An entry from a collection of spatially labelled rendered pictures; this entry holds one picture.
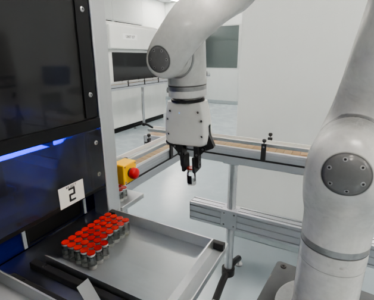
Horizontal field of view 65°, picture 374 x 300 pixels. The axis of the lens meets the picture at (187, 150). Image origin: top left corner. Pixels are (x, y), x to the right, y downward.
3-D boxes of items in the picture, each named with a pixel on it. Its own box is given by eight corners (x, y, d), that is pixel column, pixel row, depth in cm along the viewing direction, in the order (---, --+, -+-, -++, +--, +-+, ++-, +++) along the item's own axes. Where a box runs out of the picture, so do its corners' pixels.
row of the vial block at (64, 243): (61, 258, 77) (58, 242, 75) (108, 224, 92) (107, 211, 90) (66, 260, 76) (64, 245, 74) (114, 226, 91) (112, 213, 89)
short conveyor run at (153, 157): (101, 211, 107) (97, 171, 103) (71, 202, 114) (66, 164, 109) (187, 157, 165) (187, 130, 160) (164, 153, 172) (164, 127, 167)
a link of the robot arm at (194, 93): (159, 86, 63) (159, 100, 64) (196, 87, 59) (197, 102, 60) (177, 81, 70) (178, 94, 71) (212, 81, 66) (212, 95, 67)
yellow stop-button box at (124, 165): (108, 181, 104) (106, 162, 102) (121, 174, 110) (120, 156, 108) (125, 186, 101) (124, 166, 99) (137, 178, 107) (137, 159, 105)
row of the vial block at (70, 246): (66, 260, 76) (65, 245, 74) (114, 226, 91) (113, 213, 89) (72, 263, 75) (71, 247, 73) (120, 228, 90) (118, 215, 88)
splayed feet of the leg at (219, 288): (205, 311, 167) (205, 291, 163) (234, 259, 209) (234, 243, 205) (218, 316, 164) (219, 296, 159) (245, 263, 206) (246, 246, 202)
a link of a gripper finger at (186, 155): (171, 144, 69) (172, 170, 72) (183, 146, 68) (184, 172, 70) (177, 140, 72) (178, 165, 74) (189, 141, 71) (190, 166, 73)
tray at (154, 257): (46, 267, 74) (44, 255, 73) (116, 218, 95) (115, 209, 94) (161, 322, 58) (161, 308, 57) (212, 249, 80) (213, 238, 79)
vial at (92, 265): (86, 268, 73) (84, 253, 71) (92, 263, 75) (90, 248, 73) (92, 271, 72) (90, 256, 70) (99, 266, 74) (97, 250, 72)
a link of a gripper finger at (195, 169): (190, 146, 67) (192, 173, 69) (203, 148, 66) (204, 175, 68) (196, 142, 70) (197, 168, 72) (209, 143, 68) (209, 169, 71)
